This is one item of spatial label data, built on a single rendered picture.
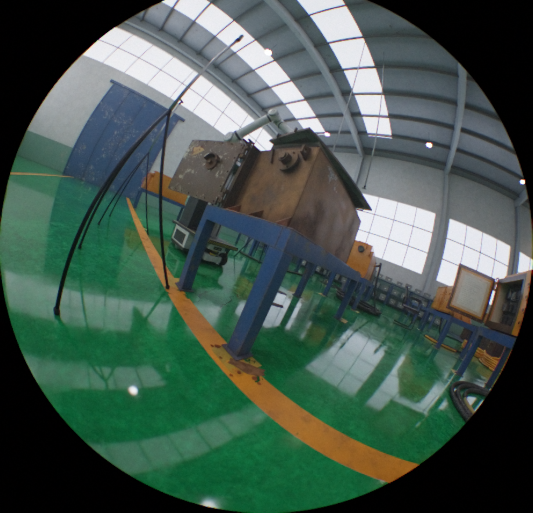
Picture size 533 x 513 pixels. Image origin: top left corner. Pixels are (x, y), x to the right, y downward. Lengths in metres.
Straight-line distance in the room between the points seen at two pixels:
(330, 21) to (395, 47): 2.56
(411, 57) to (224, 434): 9.48
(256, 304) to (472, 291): 2.49
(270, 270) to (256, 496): 0.78
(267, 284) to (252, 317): 0.16
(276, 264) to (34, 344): 0.97
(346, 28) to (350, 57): 1.52
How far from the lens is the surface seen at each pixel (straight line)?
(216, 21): 10.89
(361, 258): 3.98
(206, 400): 0.67
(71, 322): 0.84
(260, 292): 0.75
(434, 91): 9.80
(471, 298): 2.66
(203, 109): 11.53
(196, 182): 1.60
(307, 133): 1.32
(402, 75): 9.44
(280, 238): 0.73
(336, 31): 8.97
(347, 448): 0.81
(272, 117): 2.28
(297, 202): 1.04
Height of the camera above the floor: 0.54
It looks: 1 degrees down
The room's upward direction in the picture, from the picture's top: 23 degrees clockwise
